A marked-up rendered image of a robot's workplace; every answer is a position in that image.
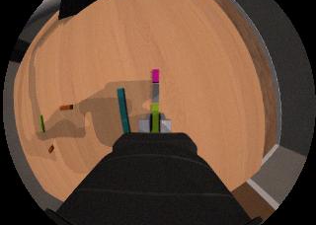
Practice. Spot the turquoise rod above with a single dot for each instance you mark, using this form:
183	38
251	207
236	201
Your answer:
123	110

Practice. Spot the small magenta block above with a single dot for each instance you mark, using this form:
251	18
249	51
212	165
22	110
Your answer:
155	76

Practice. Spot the orange rod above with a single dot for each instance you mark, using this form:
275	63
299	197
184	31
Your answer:
65	108
50	149

